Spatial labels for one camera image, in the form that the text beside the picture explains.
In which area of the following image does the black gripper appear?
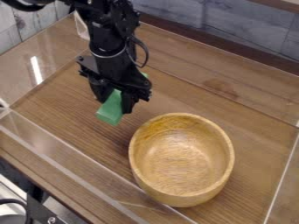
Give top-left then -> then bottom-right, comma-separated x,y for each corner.
75,51 -> 155,116

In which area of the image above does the black stand base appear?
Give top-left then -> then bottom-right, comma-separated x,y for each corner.
0,193 -> 61,224

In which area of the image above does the brown wooden bowl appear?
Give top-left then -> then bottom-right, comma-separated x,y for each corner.
129,113 -> 235,207

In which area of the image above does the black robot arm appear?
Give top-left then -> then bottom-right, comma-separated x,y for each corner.
0,0 -> 153,114

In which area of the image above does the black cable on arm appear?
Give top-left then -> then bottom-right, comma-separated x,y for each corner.
126,34 -> 151,69

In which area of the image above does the green rectangular block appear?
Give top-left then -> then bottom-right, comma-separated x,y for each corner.
95,72 -> 150,127

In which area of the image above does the clear acrylic corner bracket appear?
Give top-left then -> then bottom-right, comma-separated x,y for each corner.
74,12 -> 90,40

